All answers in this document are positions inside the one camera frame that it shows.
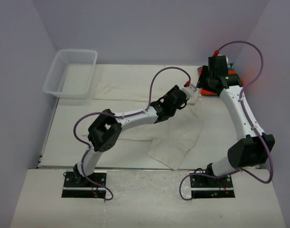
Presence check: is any folded blue t shirt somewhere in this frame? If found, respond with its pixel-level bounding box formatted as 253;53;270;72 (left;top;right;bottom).
197;66;236;96

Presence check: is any white plastic basket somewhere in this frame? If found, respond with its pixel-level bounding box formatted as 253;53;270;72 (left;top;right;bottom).
43;49;98;99

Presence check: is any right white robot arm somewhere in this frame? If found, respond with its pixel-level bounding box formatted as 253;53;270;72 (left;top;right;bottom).
197;56;275;187

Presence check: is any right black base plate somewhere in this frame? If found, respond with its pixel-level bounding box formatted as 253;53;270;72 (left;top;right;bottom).
190;175;235;199

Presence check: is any folded orange t shirt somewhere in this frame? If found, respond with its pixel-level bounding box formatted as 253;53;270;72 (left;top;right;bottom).
196;66;220;96

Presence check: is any purple cable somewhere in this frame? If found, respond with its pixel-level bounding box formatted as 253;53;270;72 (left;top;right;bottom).
73;67;192;200
179;41;275;202

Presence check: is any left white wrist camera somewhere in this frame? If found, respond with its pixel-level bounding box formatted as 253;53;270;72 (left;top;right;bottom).
181;84;197;100

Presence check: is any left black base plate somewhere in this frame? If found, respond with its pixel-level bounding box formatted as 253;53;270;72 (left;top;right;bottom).
61;172;107;199

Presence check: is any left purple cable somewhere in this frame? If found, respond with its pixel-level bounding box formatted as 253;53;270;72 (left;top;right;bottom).
73;67;192;200

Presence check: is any white t shirt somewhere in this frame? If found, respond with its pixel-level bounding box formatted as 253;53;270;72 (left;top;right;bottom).
89;83;204;170

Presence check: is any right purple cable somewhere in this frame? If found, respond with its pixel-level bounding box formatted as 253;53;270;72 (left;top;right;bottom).
179;41;275;202

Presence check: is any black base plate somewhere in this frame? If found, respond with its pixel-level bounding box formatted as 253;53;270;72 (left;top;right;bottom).
190;175;235;199
61;172;107;199

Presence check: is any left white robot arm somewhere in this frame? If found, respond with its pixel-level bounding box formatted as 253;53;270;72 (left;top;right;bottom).
73;85;197;187

